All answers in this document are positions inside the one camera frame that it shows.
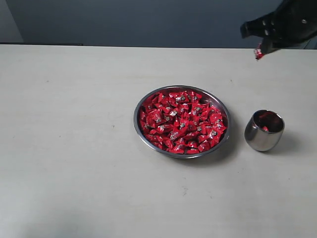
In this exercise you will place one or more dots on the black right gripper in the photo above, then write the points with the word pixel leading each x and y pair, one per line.
pixel 291 23

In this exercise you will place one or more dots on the stainless steel cup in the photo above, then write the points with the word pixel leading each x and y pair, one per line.
pixel 260 140

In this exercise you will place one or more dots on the pile of red wrapped candies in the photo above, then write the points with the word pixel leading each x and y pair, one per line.
pixel 182 121

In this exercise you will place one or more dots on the steel bowl of candies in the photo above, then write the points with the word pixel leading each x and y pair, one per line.
pixel 220 109

